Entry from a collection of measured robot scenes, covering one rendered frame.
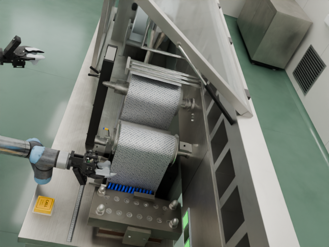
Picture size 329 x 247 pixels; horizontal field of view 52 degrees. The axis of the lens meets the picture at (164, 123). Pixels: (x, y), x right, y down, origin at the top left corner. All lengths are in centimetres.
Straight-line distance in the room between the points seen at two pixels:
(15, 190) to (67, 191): 116
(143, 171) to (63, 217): 40
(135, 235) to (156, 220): 11
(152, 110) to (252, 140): 65
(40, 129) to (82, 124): 127
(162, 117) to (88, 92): 77
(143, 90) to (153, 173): 37
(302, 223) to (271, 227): 268
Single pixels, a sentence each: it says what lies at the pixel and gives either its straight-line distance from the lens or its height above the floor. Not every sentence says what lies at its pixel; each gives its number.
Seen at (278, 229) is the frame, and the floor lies 165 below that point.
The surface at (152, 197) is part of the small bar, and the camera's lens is 154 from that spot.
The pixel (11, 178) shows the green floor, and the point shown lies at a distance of 285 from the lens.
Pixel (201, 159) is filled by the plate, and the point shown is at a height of 137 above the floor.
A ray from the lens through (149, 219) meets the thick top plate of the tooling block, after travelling 151.
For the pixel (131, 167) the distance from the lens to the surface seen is 148.
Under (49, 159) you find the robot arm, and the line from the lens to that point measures 147.
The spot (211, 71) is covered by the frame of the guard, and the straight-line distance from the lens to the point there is 101.
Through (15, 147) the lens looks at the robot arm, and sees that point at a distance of 157.
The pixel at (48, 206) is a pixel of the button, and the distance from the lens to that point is 159.
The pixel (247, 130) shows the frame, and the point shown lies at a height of 165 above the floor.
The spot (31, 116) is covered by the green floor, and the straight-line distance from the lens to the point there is 335.
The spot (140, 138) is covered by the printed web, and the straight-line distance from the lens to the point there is 139.
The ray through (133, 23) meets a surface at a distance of 222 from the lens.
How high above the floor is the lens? 223
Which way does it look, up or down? 38 degrees down
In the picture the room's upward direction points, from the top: 22 degrees clockwise
